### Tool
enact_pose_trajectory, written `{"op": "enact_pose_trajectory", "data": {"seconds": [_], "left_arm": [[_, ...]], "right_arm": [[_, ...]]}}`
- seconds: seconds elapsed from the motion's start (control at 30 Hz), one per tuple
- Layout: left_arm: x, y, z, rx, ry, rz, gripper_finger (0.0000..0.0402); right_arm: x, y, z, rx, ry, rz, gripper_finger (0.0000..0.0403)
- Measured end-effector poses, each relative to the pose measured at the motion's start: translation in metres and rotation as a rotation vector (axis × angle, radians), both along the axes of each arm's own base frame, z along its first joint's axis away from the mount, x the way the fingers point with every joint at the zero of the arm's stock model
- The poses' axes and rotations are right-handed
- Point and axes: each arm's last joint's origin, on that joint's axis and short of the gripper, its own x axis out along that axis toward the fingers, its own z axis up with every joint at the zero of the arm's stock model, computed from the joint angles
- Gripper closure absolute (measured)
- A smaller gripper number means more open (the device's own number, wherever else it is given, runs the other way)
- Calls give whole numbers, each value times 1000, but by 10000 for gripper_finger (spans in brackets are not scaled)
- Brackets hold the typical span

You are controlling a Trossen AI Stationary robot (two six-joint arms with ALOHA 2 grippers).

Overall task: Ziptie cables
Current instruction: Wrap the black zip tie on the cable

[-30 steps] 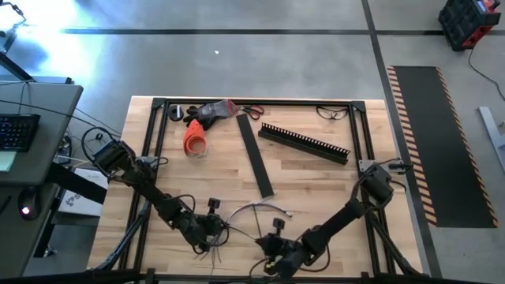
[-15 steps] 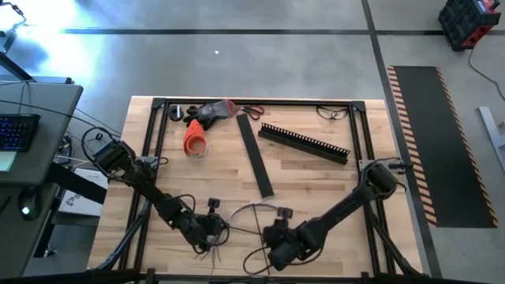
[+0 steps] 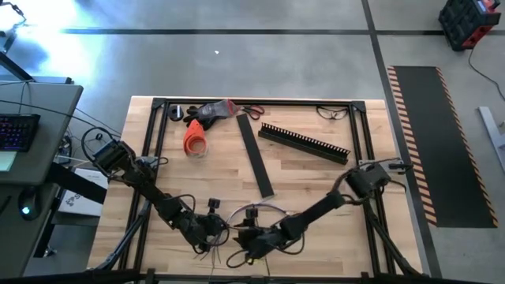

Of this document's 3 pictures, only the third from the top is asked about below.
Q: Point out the black floor mat striped edges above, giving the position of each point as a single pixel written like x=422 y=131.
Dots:
x=442 y=146

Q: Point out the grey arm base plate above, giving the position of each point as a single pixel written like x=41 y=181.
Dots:
x=149 y=160
x=394 y=163

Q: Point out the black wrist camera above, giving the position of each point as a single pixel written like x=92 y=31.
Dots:
x=251 y=215
x=214 y=204

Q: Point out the black computer mouse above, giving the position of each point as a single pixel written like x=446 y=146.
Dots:
x=28 y=205

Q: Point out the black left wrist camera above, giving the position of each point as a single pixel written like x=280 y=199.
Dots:
x=214 y=204

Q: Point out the pale green sticky note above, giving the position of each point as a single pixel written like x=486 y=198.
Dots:
x=6 y=161

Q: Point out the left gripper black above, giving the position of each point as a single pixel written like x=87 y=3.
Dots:
x=207 y=232

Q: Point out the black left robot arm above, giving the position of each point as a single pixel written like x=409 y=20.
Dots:
x=158 y=197

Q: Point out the grey desk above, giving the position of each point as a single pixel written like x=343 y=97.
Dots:
x=39 y=165

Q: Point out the black sleeve with white label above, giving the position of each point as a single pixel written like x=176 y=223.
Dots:
x=290 y=213

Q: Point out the black tape roll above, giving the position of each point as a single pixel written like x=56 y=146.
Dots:
x=175 y=116

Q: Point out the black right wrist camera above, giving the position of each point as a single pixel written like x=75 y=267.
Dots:
x=251 y=215

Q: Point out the backlit black keyboard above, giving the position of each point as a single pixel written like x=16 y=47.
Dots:
x=17 y=132

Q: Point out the white post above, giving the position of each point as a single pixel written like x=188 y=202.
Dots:
x=491 y=134

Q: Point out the grey and black work glove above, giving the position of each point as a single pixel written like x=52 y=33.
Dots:
x=209 y=112

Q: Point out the white cardboard box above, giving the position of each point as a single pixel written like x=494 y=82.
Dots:
x=79 y=201

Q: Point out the black and red toolbox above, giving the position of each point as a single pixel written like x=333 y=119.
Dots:
x=465 y=19

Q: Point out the black aluminium table frame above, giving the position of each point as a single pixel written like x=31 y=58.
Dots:
x=276 y=103

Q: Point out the black duct cover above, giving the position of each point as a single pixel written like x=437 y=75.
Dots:
x=254 y=155

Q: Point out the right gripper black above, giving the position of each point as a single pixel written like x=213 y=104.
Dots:
x=258 y=240

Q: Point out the clear safety glasses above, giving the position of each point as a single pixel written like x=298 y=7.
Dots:
x=333 y=116

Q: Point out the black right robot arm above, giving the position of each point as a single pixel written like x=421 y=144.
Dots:
x=315 y=213

